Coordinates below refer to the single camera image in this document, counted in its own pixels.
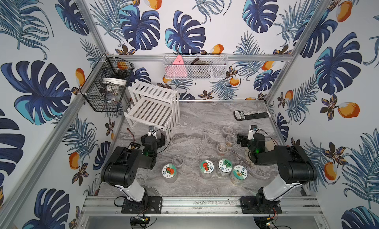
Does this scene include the clear seed container dark seeds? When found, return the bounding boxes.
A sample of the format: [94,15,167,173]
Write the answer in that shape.
[226,134,237,148]

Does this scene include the clear seed container red label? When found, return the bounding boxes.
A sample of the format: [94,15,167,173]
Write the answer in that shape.
[222,125,234,138]

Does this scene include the clear seed container front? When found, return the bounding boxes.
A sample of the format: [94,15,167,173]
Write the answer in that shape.
[216,143,229,157]

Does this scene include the white slatted wooden shelf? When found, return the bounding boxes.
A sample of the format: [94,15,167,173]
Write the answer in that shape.
[124,81,180,137]

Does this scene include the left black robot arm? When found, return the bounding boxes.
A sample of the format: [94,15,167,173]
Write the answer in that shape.
[101,133,166,203]

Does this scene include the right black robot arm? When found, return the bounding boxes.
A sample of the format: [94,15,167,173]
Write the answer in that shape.
[236,133,317,203]

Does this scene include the jar with tomato lid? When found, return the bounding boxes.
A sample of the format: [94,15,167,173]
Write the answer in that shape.
[162,164,178,183]

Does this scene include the jar with pineapple lid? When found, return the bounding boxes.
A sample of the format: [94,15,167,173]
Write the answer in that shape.
[230,165,248,185]

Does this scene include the jar with green tree lid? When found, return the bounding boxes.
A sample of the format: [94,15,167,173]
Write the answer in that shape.
[216,159,233,177]

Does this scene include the jar with strawberry lid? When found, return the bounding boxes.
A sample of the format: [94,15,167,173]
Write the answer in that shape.
[199,160,214,179]

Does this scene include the white bowl in basket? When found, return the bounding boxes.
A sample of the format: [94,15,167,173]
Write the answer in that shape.
[103,78,127,87]

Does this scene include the pink triangular packet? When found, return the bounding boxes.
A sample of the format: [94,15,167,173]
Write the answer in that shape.
[165,55,188,79]

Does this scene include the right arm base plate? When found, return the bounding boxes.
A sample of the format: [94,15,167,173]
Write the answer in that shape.
[240,196,282,214]

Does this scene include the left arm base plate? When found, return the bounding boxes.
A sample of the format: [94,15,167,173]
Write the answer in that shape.
[121,196,163,214]

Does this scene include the black wire basket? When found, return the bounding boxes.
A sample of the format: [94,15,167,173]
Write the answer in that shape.
[80,53,134,113]

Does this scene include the aluminium mounting rail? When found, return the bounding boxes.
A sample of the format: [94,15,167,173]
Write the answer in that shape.
[81,196,323,217]

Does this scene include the white mesh wall basket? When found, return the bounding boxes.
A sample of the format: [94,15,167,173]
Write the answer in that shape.
[163,54,229,80]

